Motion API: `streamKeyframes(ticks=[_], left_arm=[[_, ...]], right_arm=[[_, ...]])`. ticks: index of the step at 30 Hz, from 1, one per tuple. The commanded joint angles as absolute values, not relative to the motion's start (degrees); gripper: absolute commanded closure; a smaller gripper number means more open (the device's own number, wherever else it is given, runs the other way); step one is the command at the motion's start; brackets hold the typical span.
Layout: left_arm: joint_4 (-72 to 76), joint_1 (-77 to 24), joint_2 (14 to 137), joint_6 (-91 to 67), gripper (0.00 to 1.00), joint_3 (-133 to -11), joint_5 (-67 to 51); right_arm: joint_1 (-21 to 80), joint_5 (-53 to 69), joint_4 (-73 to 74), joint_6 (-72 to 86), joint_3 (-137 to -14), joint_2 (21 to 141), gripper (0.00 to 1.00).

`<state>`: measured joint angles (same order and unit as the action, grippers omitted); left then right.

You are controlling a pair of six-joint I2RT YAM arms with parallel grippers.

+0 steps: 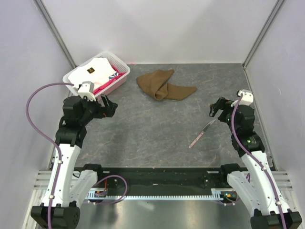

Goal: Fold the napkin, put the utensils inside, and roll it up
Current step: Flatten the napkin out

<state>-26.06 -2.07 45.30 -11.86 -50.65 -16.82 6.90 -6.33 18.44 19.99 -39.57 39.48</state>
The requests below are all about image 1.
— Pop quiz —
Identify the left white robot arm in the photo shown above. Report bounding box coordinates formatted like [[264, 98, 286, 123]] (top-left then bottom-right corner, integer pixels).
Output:
[[30, 95, 118, 229]]

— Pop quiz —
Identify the pink cloth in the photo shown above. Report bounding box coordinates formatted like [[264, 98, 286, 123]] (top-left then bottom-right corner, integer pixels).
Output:
[[93, 64, 130, 96]]

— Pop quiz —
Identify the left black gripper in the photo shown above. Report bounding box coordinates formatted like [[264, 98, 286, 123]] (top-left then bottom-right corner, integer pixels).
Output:
[[79, 94, 117, 125]]

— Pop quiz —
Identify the white folded cloth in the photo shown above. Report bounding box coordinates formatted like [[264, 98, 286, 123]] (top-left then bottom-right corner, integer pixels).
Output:
[[68, 58, 119, 90]]

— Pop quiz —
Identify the brown cloth napkin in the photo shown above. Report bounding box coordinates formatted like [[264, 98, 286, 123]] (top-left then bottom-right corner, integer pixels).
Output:
[[136, 69, 197, 101]]

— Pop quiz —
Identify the knife with pink handle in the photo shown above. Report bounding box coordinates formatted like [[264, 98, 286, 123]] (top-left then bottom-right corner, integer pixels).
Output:
[[189, 119, 216, 148]]

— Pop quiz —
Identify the grey slotted cable duct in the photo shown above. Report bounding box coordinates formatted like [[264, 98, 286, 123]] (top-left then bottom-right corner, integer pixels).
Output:
[[85, 188, 234, 201]]

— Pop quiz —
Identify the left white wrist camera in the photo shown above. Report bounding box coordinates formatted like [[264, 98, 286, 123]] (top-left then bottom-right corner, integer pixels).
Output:
[[78, 81, 96, 101]]

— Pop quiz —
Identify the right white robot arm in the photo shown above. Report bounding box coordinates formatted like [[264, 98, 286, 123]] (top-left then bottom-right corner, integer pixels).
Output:
[[209, 97, 302, 229]]

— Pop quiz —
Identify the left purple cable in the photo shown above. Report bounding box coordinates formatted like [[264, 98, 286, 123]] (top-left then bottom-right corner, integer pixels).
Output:
[[25, 82, 74, 229]]

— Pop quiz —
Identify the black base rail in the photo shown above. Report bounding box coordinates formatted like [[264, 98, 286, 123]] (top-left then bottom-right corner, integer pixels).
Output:
[[73, 167, 251, 191]]

